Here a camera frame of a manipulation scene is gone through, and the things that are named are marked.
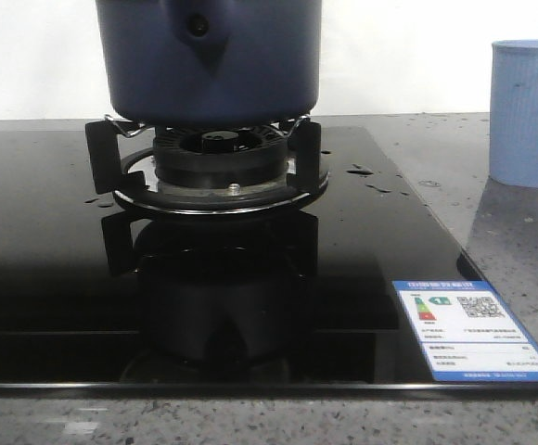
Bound dark blue cooking pot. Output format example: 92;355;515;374
96;0;322;127

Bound light blue ribbed cup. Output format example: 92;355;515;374
489;39;538;188

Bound black pot support grate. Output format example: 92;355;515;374
85;116;328;215

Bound black round gas burner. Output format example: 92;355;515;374
153;126;288;188

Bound black glass gas hob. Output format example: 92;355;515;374
0;127;538;399

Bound blue white energy label sticker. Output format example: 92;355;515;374
393;280;538;383

